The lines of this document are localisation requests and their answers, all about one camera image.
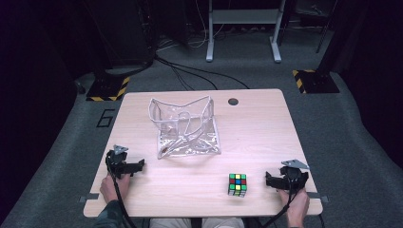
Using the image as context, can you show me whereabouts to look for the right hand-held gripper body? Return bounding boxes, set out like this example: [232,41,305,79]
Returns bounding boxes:
[278,159,311,193]

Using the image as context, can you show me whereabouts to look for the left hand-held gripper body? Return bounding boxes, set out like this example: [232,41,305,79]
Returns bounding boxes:
[105,144,135,181]

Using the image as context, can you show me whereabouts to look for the colourful puzzle cube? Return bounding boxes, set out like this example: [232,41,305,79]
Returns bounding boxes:
[227,172,248,199]

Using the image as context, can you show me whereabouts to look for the clear plastic bag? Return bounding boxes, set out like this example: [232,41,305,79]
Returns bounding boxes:
[147,95,221,161]

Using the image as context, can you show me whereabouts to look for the person's left hand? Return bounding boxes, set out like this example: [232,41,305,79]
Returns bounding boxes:
[99,172,131,204]

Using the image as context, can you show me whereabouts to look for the person's right hand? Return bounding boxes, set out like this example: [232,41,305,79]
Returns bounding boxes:
[277,186,311,228]

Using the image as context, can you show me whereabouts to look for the person's right leg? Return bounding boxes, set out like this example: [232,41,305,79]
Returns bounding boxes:
[201,217,245,228]

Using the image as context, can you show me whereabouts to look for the person's leg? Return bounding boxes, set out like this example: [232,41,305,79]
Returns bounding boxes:
[201,217,245,228]
[149,217,193,228]

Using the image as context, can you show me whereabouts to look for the person's left leg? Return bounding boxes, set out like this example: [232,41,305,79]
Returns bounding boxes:
[149,217,193,228]

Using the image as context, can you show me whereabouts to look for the black base with striped edge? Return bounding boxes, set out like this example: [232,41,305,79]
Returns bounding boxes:
[292,69,340,95]
[86,75,131,103]

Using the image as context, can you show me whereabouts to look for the dark cabinet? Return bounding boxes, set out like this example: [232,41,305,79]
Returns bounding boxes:
[85,0,157,69]

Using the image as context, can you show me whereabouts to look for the black stand pole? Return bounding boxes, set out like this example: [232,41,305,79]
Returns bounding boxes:
[316,0,338,54]

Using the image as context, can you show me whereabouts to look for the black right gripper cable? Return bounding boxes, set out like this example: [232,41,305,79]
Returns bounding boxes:
[260,172,300,228]

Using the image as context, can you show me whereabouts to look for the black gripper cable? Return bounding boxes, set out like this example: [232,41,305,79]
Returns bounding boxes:
[106,150,138,228]
[260,172,300,228]

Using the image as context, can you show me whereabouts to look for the grey table bracket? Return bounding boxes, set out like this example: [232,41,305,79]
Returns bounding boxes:
[305,191,330,204]
[79,192,100,203]

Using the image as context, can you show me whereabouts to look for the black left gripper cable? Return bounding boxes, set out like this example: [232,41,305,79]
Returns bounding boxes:
[106,150,138,228]

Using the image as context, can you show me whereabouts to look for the black floor cable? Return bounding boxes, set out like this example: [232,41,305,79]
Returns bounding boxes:
[154,54,251,91]

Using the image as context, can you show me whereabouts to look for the white hanging cable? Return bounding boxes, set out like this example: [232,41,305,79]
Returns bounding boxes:
[188,0,211,49]

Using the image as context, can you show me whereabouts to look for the white metal desk frame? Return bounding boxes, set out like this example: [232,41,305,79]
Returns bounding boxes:
[205,0,288,64]

